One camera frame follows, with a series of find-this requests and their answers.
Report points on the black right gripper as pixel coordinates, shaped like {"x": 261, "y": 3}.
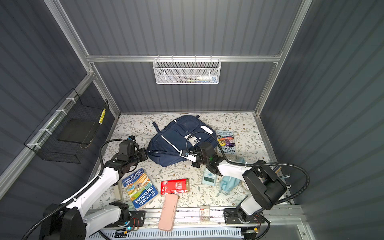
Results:
{"x": 195, "y": 164}

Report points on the pink pencil case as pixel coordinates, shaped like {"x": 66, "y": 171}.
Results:
{"x": 167, "y": 218}

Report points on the black grey stapler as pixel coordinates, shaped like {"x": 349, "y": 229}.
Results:
{"x": 118, "y": 191}

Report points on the blue Treehouse book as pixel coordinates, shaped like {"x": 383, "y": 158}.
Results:
{"x": 140, "y": 189}

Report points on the small clear staples box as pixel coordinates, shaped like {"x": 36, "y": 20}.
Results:
{"x": 205, "y": 214}

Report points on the purple Treehouse book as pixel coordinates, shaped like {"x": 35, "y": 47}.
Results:
{"x": 227, "y": 142}

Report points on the black wire mesh basket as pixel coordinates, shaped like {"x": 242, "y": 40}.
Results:
{"x": 68, "y": 134}

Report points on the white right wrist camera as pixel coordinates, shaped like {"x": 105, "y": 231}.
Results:
{"x": 189, "y": 156}

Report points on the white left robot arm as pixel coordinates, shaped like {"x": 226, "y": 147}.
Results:
{"x": 70, "y": 221}

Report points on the navy blue student backpack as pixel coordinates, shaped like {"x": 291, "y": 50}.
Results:
{"x": 183, "y": 134}

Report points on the red tissue packet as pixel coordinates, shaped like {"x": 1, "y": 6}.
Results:
{"x": 175, "y": 186}

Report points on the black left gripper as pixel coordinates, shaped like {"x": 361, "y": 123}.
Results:
{"x": 142, "y": 151}

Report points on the teal calculator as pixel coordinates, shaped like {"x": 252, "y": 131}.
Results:
{"x": 209, "y": 178}

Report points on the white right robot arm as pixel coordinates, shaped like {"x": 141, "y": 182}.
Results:
{"x": 265, "y": 185}

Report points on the light blue folded umbrella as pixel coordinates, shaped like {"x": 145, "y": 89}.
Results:
{"x": 229, "y": 183}

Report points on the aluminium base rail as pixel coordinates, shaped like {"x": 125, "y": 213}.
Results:
{"x": 221, "y": 216}

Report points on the white wire mesh basket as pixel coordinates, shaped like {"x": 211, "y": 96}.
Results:
{"x": 187, "y": 72}

